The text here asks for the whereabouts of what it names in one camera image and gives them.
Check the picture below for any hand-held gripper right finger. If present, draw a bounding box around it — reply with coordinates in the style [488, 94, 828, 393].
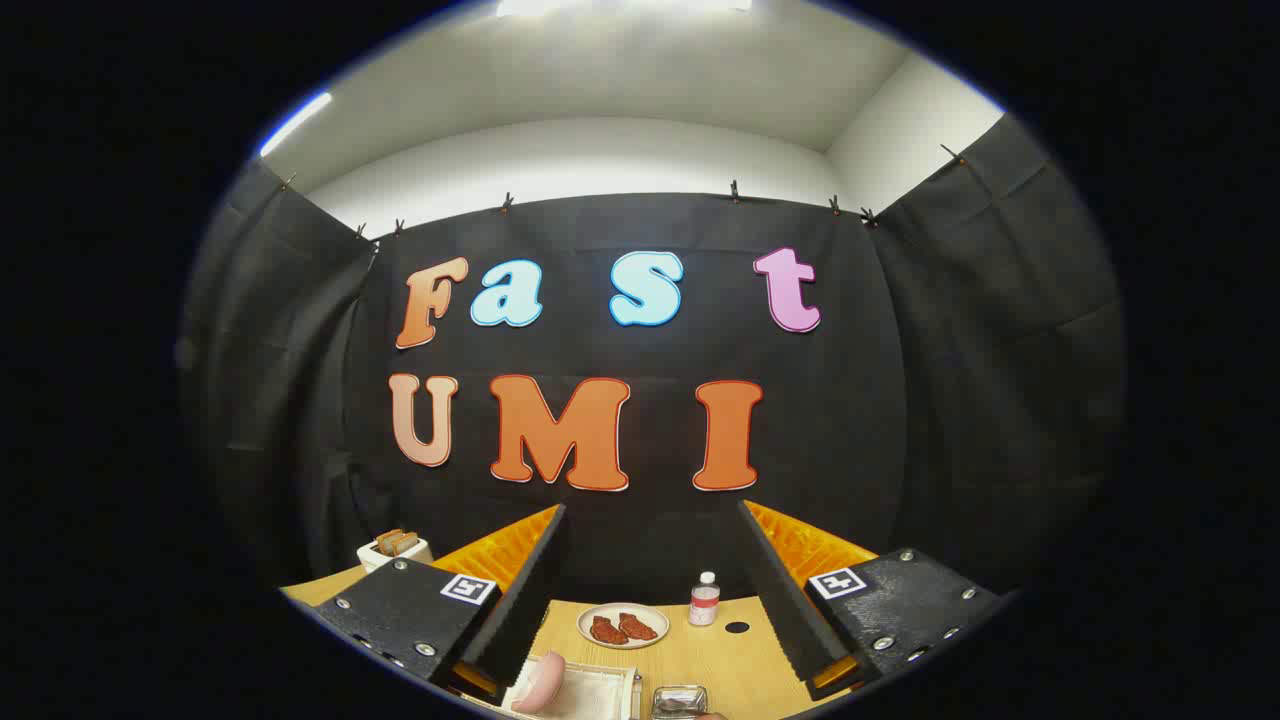
[737, 499, 1004, 703]

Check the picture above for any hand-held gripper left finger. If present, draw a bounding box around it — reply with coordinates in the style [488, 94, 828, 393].
[313, 503, 568, 701]

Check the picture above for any pink plate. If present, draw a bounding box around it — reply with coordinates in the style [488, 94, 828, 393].
[512, 652, 567, 715]

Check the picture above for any white wire dish rack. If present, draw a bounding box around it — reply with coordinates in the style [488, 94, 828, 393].
[480, 655, 642, 720]

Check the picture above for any metal wire basket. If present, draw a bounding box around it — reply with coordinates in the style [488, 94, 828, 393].
[652, 685, 709, 720]

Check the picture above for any white plate with steaks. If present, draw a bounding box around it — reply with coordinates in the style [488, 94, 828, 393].
[577, 602, 671, 650]

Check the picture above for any white toaster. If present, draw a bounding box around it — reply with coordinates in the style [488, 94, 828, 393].
[357, 535, 434, 574]

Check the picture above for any black backdrop cloth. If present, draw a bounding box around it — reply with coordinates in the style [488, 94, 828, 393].
[180, 115, 1126, 611]

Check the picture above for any row of black clips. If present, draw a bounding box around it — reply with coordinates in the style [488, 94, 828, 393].
[280, 143, 969, 241]

